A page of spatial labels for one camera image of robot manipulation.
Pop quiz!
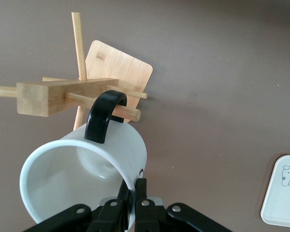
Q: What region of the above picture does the beige rabbit print tray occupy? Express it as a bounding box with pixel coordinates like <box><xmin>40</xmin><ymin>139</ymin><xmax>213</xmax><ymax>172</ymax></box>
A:
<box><xmin>260</xmin><ymin>154</ymin><xmax>290</xmax><ymax>229</ymax></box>

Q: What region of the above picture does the white mug black handle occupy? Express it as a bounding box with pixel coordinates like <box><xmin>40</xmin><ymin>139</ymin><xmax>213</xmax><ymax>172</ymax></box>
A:
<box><xmin>19</xmin><ymin>89</ymin><xmax>148</xmax><ymax>231</ymax></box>

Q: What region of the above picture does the wooden cup rack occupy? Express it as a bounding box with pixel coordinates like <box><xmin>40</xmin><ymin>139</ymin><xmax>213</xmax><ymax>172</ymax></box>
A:
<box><xmin>0</xmin><ymin>12</ymin><xmax>153</xmax><ymax>132</ymax></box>

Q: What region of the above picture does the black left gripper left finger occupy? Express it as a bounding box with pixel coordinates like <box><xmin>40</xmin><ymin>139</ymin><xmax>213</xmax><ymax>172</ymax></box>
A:
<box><xmin>87</xmin><ymin>182</ymin><xmax>132</xmax><ymax>232</ymax></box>

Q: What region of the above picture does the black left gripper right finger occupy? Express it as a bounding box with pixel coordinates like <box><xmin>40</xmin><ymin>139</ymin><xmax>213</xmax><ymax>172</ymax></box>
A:
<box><xmin>134</xmin><ymin>177</ymin><xmax>165</xmax><ymax>232</ymax></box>

